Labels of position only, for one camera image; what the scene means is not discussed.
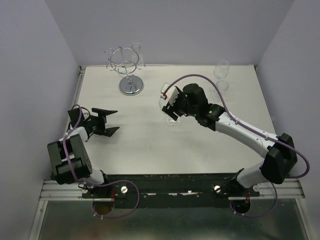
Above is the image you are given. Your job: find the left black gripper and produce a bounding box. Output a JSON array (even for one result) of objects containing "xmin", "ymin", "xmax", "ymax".
[{"xmin": 84, "ymin": 107, "xmax": 119, "ymax": 136}]

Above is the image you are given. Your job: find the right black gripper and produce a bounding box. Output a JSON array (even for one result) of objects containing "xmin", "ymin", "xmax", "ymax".
[{"xmin": 162, "ymin": 89, "xmax": 199, "ymax": 121}]

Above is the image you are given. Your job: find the short textured wine glass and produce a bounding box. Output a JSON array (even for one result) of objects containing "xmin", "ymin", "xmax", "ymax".
[{"xmin": 209, "ymin": 80, "xmax": 229, "ymax": 102}]

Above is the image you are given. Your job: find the chrome wine glass rack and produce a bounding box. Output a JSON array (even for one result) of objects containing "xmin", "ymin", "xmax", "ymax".
[{"xmin": 104, "ymin": 45, "xmax": 145, "ymax": 97}]

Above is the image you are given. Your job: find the tall stemmed wine glass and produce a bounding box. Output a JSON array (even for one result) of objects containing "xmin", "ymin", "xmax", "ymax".
[{"xmin": 214, "ymin": 59, "xmax": 230, "ymax": 80}]

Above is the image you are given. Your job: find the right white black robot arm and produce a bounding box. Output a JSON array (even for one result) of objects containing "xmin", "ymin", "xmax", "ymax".
[{"xmin": 159, "ymin": 83, "xmax": 298, "ymax": 196}]

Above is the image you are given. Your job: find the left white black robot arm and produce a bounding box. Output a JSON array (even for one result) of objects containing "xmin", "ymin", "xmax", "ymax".
[{"xmin": 47, "ymin": 105, "xmax": 119, "ymax": 198}]

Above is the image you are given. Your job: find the back right textured glass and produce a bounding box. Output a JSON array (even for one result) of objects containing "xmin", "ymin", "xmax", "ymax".
[{"xmin": 131, "ymin": 42, "xmax": 146, "ymax": 68}]

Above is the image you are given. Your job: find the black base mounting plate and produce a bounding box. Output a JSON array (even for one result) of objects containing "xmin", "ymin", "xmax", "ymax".
[{"xmin": 82, "ymin": 173, "xmax": 260, "ymax": 209}]

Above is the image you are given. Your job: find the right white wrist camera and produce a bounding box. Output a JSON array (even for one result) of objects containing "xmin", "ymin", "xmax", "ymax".
[{"xmin": 159, "ymin": 83, "xmax": 179, "ymax": 107}]

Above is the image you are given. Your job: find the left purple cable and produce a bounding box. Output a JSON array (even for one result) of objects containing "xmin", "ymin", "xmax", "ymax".
[{"xmin": 63, "ymin": 104, "xmax": 140, "ymax": 221}]

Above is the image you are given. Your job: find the aluminium rail frame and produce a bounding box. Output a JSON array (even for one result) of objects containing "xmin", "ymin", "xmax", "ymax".
[{"xmin": 31, "ymin": 65, "xmax": 307, "ymax": 240}]

